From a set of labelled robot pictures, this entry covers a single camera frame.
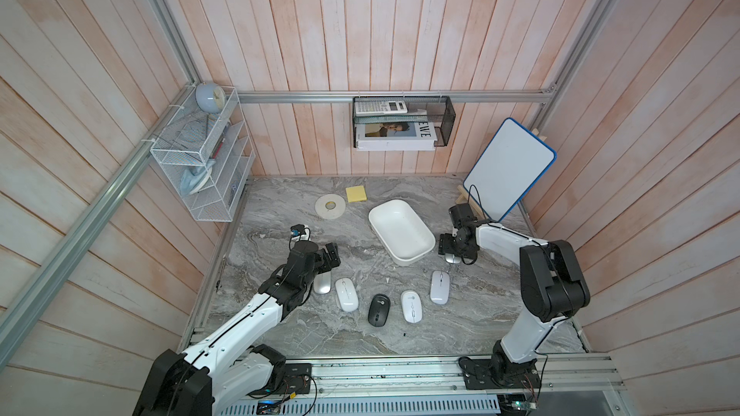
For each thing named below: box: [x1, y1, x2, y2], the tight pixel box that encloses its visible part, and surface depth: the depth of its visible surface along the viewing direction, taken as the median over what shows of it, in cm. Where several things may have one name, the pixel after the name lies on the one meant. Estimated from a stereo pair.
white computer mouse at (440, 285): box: [429, 269, 451, 306], surface depth 90 cm
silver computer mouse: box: [313, 271, 331, 295], surface depth 92 cm
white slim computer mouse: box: [335, 277, 360, 313], surface depth 87 cm
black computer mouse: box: [368, 293, 391, 328], surface depth 85 cm
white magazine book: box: [354, 121, 438, 152], surface depth 95 cm
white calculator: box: [354, 100, 408, 116], surface depth 92 cm
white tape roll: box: [315, 193, 346, 220], surface depth 113 cm
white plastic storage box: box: [368, 199, 437, 267], surface depth 103 cm
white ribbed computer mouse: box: [400, 289, 423, 325], surface depth 85 cm
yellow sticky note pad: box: [344, 184, 368, 204], surface depth 117 cm
